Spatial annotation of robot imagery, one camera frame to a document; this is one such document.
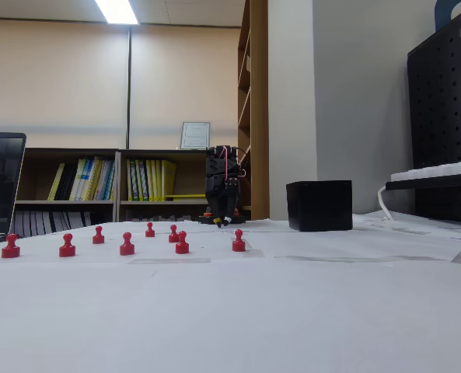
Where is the black open box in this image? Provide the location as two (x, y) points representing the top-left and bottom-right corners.
(285, 180), (354, 233)

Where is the yellow binder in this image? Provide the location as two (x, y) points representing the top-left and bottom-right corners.
(126, 159), (137, 202)
(155, 159), (163, 202)
(151, 159), (159, 202)
(145, 159), (153, 202)
(161, 159), (178, 202)
(135, 159), (147, 202)

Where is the framed certificate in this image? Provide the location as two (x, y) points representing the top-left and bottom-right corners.
(180, 121), (211, 151)

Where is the low wooden bookshelf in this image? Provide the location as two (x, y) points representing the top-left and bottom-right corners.
(14, 147), (119, 237)
(115, 148), (208, 223)

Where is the tall wooden bookshelf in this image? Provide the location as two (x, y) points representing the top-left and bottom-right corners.
(236, 0), (270, 221)

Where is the white paper table cover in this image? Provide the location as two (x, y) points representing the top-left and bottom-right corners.
(0, 211), (461, 373)

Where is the beige roller blind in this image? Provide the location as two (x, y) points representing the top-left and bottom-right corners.
(0, 17), (130, 138)
(131, 23), (242, 149)

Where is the yellow white book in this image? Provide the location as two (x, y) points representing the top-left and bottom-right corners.
(68, 158), (88, 202)
(78, 156), (97, 202)

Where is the black book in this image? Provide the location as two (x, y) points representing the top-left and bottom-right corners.
(54, 162), (79, 202)

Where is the yellow slim book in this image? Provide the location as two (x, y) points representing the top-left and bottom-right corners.
(47, 162), (66, 202)

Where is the black shelf ledge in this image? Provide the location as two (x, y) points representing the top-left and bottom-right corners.
(385, 170), (461, 192)

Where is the ceiling light panel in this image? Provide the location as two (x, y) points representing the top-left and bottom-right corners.
(93, 0), (140, 26)

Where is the white power strip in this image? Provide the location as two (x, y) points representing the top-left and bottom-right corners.
(390, 159), (461, 183)

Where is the black pegboard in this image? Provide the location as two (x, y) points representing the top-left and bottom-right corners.
(407, 10), (461, 225)

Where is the blue panel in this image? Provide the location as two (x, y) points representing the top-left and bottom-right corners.
(435, 0), (461, 33)

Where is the black window post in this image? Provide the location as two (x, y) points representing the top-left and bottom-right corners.
(126, 26), (133, 151)

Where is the white power cable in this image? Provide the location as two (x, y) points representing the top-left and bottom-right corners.
(377, 185), (395, 221)

